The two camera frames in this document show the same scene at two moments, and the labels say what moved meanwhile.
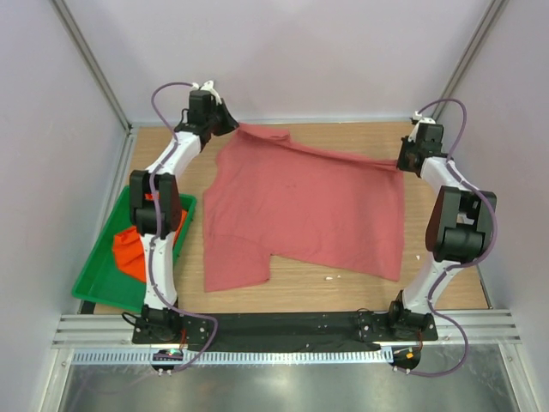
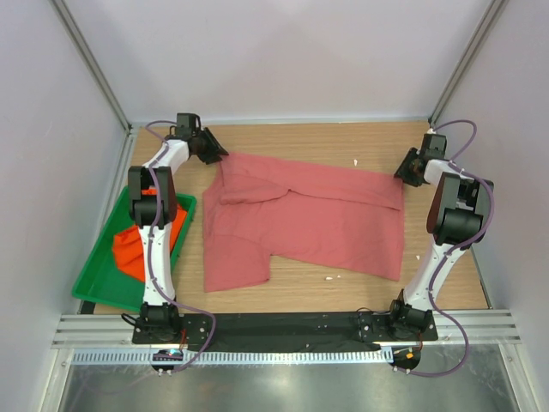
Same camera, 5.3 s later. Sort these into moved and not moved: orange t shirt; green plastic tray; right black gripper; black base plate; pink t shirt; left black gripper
Moved: right black gripper; pink t shirt; left black gripper
Not moved: black base plate; green plastic tray; orange t shirt
